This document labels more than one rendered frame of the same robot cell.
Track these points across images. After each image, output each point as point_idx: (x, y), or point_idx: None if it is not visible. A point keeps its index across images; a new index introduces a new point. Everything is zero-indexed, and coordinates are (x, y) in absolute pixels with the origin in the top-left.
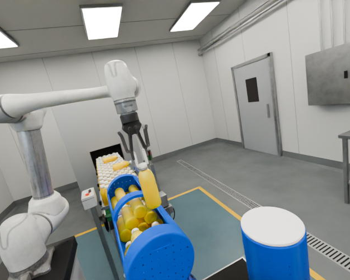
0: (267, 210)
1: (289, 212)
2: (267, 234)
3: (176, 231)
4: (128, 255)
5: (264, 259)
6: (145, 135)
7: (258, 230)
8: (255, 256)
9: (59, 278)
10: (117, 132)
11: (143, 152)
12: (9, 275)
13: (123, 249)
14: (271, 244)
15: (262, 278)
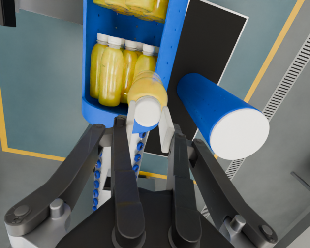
0: (260, 125)
1: (263, 142)
2: (222, 141)
3: (145, 130)
4: (85, 108)
5: (203, 134)
6: (203, 197)
7: (223, 134)
8: (203, 126)
9: None
10: (9, 238)
11: (162, 140)
12: None
13: (95, 27)
14: (212, 148)
15: (197, 120)
